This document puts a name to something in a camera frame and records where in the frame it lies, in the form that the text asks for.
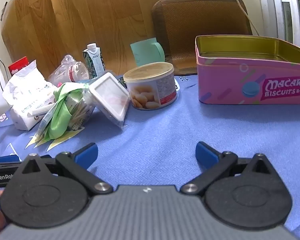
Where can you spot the green cloth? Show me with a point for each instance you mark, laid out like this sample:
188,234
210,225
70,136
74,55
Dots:
60,115

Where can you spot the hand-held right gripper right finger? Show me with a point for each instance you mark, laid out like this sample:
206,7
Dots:
206,155

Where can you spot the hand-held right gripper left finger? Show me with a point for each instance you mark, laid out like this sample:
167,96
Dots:
86,153

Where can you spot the white paper flour bag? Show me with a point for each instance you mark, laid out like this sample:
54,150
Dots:
25,90

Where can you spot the green and white milk carton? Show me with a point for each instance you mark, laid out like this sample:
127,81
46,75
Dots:
95,60

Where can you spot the white window frame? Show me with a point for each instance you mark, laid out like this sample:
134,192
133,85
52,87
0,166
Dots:
270,5

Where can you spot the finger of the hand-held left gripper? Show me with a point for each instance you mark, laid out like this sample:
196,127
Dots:
6,159

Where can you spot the red cereal box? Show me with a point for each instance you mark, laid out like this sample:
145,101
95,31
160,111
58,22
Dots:
18,65

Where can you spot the blue printed blanket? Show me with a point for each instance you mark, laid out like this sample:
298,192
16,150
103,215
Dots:
160,130

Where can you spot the teal plastic mug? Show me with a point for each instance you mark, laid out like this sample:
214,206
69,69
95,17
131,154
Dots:
145,51

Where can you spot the pink biscuit tin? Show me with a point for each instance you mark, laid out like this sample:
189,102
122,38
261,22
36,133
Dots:
227,80

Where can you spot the wooden board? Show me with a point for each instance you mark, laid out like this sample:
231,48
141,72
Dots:
77,17

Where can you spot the white square cotton pad pack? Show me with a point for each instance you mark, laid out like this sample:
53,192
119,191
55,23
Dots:
110,97

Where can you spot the clear crumpled plastic bag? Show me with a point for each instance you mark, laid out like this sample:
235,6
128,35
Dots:
72,72

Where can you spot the brown cabinet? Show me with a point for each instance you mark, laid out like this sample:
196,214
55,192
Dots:
202,22

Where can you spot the clear cotton swab jar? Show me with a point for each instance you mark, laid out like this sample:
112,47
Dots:
81,110

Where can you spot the instant noodle cup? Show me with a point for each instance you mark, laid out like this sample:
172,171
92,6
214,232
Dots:
150,87

